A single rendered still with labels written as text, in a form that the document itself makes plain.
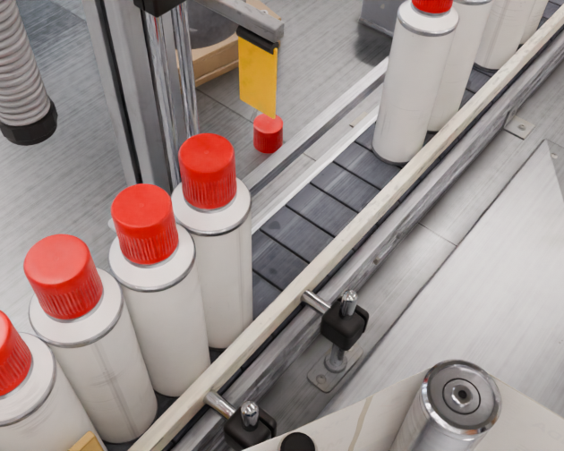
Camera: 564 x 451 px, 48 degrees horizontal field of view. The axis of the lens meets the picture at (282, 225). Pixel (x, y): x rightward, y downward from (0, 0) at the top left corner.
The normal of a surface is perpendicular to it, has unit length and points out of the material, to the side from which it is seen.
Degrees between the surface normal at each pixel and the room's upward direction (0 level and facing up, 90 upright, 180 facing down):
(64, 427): 90
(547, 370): 0
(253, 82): 90
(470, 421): 0
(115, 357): 90
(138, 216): 2
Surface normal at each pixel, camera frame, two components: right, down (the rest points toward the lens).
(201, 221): -0.13, 0.05
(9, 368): 0.81, 0.47
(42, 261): 0.07, -0.62
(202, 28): 0.33, 0.57
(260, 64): -0.63, 0.60
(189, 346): 0.63, 0.62
